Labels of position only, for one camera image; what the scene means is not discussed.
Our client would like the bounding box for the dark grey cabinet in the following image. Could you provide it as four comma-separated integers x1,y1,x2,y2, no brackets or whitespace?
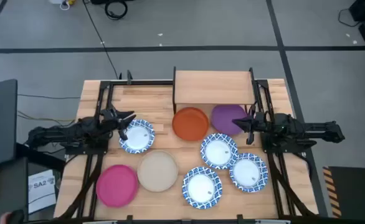
0,157,29,224

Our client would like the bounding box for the black metal rig frame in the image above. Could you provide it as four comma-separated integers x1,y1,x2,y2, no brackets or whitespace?
57,70,320,224

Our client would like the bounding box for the orange plastic plate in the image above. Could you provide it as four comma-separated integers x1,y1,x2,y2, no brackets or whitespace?
171,106,210,142

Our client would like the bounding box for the purple plastic plate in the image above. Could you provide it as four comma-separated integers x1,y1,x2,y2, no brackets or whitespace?
210,104,249,136

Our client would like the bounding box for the pink plastic plate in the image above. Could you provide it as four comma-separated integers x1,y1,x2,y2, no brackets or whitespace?
95,164,139,208

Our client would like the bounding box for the blue patterned paper plate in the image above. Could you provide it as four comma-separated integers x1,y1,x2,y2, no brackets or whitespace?
181,166,223,210
200,133,239,170
229,152,269,193
118,119,156,155

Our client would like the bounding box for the thin black floor cable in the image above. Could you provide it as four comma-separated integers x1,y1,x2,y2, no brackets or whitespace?
17,93,81,100

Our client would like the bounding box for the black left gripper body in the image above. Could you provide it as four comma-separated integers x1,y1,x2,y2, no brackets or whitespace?
98,105,123,133

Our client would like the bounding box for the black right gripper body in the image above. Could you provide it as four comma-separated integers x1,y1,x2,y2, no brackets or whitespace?
250,111,278,135

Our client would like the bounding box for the beige plastic plate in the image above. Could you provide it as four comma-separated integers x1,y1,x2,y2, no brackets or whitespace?
136,149,179,193

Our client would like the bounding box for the long black floor cable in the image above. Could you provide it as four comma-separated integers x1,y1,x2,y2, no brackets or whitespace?
82,0,121,79

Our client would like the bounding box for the dark grey desk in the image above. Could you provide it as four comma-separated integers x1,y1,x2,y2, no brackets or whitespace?
0,78,18,169

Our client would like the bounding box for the white and yellow plug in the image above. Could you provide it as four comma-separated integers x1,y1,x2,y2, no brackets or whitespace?
49,0,77,11

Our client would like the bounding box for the wooden shelf with black legs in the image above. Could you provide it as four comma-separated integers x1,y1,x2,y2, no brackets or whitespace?
172,66,260,114

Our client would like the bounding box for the coiled black cable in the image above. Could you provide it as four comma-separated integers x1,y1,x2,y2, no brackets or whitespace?
103,0,129,21

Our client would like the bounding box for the hazard-striped black platform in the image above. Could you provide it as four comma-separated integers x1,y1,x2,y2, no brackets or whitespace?
322,166,365,218

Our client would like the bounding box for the white printed paper sheet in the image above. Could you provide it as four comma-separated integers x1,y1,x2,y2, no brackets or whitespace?
28,169,57,215

